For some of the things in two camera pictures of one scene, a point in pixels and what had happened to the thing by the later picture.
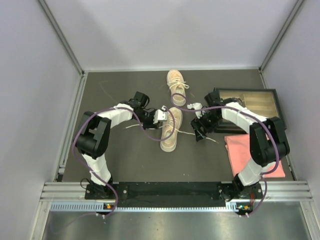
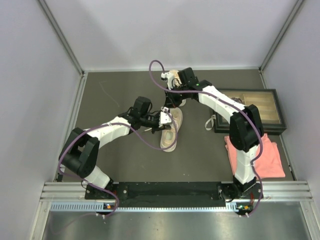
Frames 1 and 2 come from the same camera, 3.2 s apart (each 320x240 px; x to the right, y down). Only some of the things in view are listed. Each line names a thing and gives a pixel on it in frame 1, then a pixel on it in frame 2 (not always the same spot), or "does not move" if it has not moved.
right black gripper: (197, 124) → (170, 101)
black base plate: (173, 194) does not move
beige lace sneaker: (169, 145) does not move
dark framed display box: (262, 101) does not move
